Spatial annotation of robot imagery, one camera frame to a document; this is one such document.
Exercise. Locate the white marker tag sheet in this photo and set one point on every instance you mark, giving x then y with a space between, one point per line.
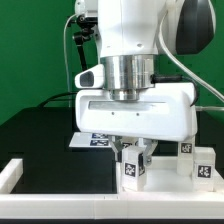
92 140

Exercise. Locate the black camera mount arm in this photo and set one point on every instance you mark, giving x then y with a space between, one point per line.
86 47

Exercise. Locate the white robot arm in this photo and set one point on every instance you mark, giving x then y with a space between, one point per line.
123 96

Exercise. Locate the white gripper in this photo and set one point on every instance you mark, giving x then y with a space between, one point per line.
164 112

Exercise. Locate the white square table top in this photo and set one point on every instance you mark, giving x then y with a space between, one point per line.
162 176

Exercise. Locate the white U-shaped obstacle fence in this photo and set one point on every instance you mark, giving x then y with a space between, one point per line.
123 205

